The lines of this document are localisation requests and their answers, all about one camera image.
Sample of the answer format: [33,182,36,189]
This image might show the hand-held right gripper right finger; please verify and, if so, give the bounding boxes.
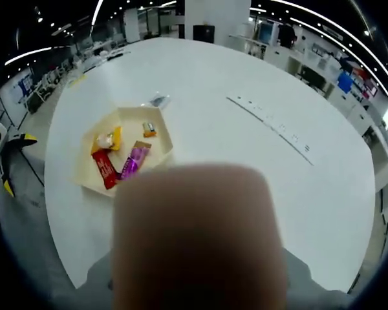
[283,248,352,310]

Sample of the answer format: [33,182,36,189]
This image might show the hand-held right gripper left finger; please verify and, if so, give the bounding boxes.
[79,253,116,310]

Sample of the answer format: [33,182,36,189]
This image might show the yellow food packet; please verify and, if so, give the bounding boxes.
[90,125,123,153]

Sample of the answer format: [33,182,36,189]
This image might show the red food bar packet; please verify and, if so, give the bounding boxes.
[91,150,119,191]

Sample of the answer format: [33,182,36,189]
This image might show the beige food tongs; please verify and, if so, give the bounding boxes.
[112,162,289,310]

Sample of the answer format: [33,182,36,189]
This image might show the cream hexagonal container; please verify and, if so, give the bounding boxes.
[72,106,175,198]

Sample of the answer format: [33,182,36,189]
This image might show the purple food packet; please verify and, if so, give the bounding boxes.
[115,140,153,182]

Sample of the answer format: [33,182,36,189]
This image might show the small gold food candy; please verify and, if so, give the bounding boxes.
[141,121,158,138]

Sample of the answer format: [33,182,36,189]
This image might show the row of white desk chairs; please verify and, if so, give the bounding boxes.
[14,56,70,109]

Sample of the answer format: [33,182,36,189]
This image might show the pile of clear plastic bags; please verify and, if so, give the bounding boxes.
[78,47,133,63]

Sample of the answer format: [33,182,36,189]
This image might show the clear plastic bag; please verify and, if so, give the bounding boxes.
[140,92,171,110]

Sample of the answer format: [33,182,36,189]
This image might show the white table outlet strip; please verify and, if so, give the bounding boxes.
[225,95,315,167]

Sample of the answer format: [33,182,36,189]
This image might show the long white counter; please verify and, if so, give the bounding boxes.
[229,32,388,191]

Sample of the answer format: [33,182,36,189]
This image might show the blue storage box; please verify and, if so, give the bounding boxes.
[337,70,354,92]

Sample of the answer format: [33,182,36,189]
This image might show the black floor cabinet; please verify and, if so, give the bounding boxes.
[192,24,216,43]

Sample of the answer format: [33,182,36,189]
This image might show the light blue display stand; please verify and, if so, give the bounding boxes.
[257,21,279,47]

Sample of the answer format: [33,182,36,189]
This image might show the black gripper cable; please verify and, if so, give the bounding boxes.
[19,150,46,188]

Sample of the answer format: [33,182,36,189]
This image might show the blue wall poster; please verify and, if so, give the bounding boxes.
[17,75,34,98]

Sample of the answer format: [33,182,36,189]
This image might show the red white wall banner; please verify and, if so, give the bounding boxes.
[339,54,380,98]

